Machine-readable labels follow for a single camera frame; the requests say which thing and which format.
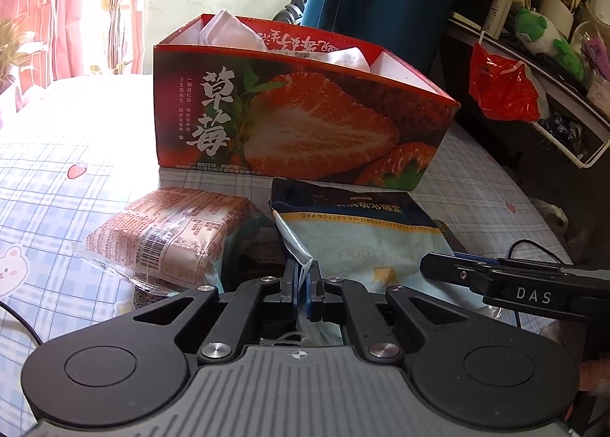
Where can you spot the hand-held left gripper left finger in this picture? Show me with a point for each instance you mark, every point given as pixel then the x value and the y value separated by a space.
pixel 289 284

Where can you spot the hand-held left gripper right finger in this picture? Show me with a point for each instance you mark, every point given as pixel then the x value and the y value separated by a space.
pixel 309 294

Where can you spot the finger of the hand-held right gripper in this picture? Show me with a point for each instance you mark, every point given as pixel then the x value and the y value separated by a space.
pixel 448 270
pixel 524 267

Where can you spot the light blue cotton pad packet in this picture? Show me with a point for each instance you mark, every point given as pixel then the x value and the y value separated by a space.
pixel 362 237

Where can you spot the red strawberry print cardboard box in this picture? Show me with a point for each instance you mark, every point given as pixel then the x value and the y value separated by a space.
pixel 333 122

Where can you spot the white packets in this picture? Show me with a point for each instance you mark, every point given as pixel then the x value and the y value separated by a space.
pixel 224 32

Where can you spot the person's right hand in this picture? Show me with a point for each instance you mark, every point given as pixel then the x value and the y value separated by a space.
pixel 595 375

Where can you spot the white crumpled bag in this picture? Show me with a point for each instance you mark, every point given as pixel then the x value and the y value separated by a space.
pixel 555 217

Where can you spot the red plastic bag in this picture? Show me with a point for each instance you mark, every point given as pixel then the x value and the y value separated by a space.
pixel 500 84

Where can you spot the clear cosmetics organizer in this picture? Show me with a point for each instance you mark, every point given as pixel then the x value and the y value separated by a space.
pixel 595 60

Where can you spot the green and white plush toy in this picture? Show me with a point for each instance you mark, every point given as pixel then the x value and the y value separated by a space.
pixel 538 32

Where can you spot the white tube bottle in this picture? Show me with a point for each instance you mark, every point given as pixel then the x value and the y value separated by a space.
pixel 498 8

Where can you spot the checked strawberry print bedsheet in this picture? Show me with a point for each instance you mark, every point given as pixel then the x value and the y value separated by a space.
pixel 71 141

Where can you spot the white makeup brush holder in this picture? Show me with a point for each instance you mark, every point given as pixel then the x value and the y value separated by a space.
pixel 555 8

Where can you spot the white round mirror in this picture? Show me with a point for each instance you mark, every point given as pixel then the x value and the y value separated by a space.
pixel 598 3

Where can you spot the pink printed cloth backdrop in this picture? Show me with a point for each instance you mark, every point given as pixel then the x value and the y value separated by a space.
pixel 71 13

